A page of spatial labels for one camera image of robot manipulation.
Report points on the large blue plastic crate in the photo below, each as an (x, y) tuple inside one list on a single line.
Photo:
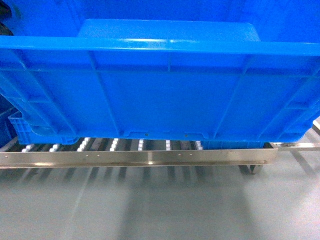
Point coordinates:
[(199, 70)]

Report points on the blue crate on shelf left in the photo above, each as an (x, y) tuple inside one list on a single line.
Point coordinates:
[(13, 125)]

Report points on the blue crate under right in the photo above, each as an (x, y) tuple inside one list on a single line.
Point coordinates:
[(226, 145)]

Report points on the steel roller shelf frame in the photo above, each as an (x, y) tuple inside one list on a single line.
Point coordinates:
[(114, 152)]

